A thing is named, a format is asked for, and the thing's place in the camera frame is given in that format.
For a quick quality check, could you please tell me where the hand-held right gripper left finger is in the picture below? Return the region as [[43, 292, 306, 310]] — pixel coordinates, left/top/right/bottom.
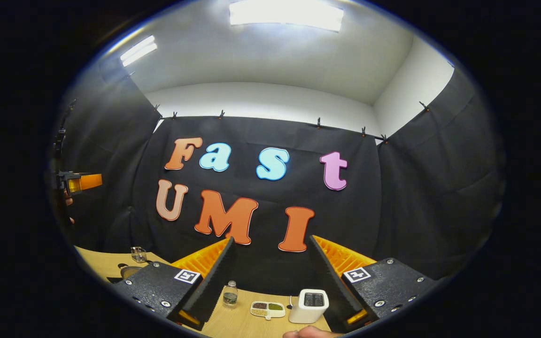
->
[[113, 236, 236, 331]]

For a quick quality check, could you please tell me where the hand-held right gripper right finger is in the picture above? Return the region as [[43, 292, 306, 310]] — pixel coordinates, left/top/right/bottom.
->
[[309, 235, 440, 331]]

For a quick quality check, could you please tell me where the steel pot with black handles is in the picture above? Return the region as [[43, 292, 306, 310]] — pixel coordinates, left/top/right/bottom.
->
[[119, 264, 144, 281]]

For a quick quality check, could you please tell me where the clear plastic water bottle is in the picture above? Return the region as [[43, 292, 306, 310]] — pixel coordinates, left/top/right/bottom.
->
[[223, 281, 239, 308]]

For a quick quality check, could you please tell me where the white toaster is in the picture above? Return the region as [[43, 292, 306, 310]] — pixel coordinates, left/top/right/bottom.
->
[[288, 289, 330, 324]]

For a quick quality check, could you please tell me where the white divided dish of beans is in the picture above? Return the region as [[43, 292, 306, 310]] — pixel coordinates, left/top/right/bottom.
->
[[250, 301, 286, 321]]

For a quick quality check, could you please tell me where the small ceiling light panel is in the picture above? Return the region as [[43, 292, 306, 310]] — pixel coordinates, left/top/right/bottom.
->
[[120, 35, 158, 67]]

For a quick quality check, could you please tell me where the row of cloth clips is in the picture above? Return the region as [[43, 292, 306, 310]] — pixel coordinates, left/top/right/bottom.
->
[[127, 70, 431, 144]]

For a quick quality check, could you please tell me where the large ceiling light panel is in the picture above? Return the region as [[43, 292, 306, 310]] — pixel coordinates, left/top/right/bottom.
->
[[229, 0, 345, 32]]

